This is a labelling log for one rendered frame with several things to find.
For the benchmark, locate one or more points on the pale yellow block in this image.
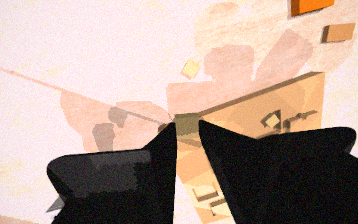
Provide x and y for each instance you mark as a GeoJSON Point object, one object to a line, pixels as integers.
{"type": "Point", "coordinates": [187, 125]}
{"type": "Point", "coordinates": [190, 68]}
{"type": "Point", "coordinates": [270, 120]}

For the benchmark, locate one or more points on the small brown block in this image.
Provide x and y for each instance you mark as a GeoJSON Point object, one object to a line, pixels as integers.
{"type": "Point", "coordinates": [338, 32]}

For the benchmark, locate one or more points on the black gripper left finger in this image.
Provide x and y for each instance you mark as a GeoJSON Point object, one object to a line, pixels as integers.
{"type": "Point", "coordinates": [150, 170]}

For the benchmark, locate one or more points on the orange block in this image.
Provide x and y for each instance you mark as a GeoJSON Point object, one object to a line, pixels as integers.
{"type": "Point", "coordinates": [304, 6]}

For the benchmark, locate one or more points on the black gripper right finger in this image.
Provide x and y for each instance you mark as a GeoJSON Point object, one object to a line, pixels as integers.
{"type": "Point", "coordinates": [246, 168]}

